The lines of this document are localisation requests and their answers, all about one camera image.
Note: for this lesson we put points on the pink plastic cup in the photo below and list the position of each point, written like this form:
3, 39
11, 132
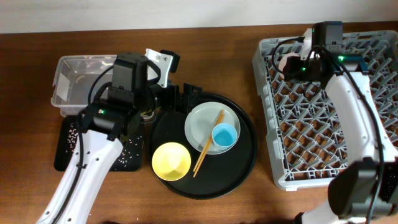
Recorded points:
289, 64

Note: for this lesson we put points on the grey dishwasher rack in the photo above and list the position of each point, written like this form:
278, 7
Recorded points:
304, 138

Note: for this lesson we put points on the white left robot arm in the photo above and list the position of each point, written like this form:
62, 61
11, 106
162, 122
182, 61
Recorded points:
103, 130

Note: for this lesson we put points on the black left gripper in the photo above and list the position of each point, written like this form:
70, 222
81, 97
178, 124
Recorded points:
188, 101

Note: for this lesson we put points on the blue plastic cup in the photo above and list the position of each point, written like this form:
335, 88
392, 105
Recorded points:
224, 136

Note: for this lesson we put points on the black rectangular tray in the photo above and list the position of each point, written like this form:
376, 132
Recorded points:
129, 160

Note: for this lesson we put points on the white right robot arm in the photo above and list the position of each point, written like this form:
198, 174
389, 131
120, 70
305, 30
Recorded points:
367, 188

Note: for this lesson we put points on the grey round plate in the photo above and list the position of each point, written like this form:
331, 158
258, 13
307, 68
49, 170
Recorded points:
202, 119

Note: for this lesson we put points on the round black tray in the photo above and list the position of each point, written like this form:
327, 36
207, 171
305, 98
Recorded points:
219, 174

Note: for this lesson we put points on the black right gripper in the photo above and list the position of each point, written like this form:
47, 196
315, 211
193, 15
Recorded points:
288, 70

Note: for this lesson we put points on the clear plastic bin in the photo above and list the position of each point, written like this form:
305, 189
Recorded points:
73, 79

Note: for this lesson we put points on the yellow bowl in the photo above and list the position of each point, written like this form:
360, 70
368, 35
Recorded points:
171, 161

